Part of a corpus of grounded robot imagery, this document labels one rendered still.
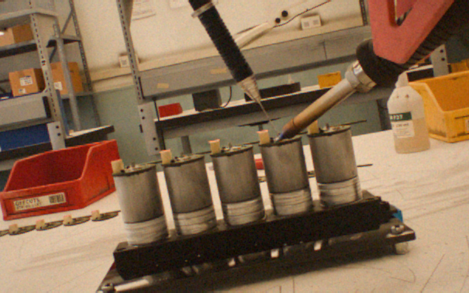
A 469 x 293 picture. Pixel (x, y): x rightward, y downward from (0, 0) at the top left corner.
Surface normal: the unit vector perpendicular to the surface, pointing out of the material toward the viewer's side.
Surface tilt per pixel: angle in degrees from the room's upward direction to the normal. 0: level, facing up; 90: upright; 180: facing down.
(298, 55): 90
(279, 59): 90
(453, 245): 0
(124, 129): 90
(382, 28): 98
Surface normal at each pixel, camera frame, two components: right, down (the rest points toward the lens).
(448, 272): -0.19, -0.98
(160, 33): -0.11, 0.13
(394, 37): -0.69, 0.34
